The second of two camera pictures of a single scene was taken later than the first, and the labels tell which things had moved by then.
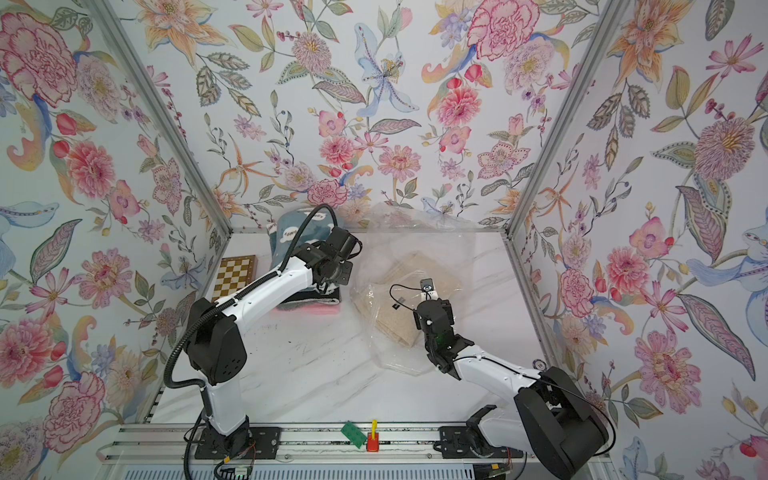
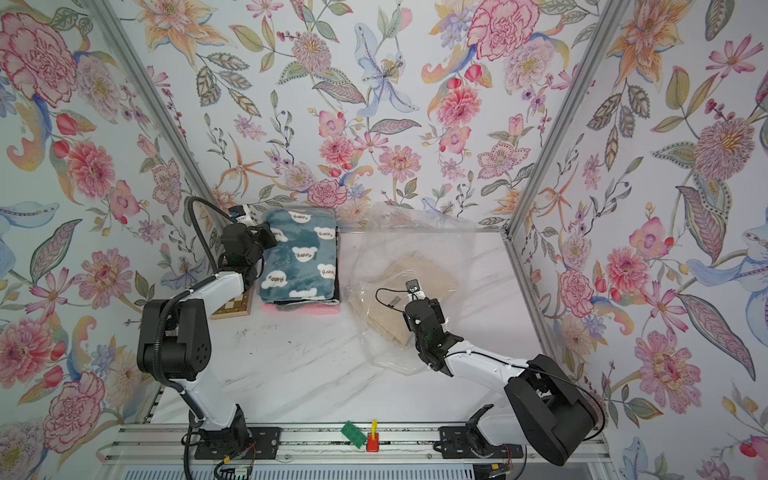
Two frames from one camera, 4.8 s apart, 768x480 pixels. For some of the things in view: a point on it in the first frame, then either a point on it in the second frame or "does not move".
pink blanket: (323, 309) does not move
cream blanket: (390, 299) does not move
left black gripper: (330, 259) -> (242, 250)
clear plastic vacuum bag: (411, 263) does not move
